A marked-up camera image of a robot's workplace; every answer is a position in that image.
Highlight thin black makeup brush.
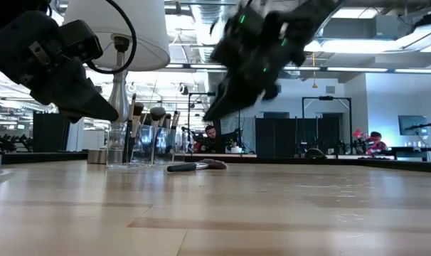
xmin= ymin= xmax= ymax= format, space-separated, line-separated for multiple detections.
xmin=170 ymin=110 xmax=181 ymax=131

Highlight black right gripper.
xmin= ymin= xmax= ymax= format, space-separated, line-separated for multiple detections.
xmin=202 ymin=0 xmax=341 ymax=122

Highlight white shade table lamp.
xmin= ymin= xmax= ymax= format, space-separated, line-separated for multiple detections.
xmin=63 ymin=0 xmax=171 ymax=165

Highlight red robot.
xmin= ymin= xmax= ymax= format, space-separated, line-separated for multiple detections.
xmin=350 ymin=129 xmax=371 ymax=154

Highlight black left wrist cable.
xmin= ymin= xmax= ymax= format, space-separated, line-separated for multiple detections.
xmin=84 ymin=0 xmax=138 ymax=75

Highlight person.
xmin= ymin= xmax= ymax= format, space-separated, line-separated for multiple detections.
xmin=365 ymin=131 xmax=390 ymax=156
xmin=193 ymin=124 xmax=238 ymax=154

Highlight small silver metal cylinder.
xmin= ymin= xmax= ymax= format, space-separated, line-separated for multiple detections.
xmin=87 ymin=149 xmax=108 ymax=165

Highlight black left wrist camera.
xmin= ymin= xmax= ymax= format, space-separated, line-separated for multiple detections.
xmin=60 ymin=18 xmax=105 ymax=65

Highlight wide powder brush brown bristles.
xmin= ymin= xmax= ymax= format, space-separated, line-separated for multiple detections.
xmin=166 ymin=158 xmax=228 ymax=174

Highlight wall mounted dark monitor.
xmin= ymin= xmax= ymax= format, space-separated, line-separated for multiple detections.
xmin=398 ymin=114 xmax=430 ymax=137

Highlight black aluminium table frame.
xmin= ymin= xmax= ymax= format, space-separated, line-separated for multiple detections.
xmin=0 ymin=151 xmax=431 ymax=175

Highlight black room partition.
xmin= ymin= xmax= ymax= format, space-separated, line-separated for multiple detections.
xmin=255 ymin=117 xmax=352 ymax=158

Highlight yellow hanging pendant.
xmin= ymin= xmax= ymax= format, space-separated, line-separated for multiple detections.
xmin=311 ymin=53 xmax=319 ymax=90

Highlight clear acrylic brush organizer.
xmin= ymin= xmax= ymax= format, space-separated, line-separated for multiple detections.
xmin=106 ymin=122 xmax=188 ymax=166

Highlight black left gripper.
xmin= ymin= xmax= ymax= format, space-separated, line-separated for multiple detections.
xmin=0 ymin=0 xmax=120 ymax=124

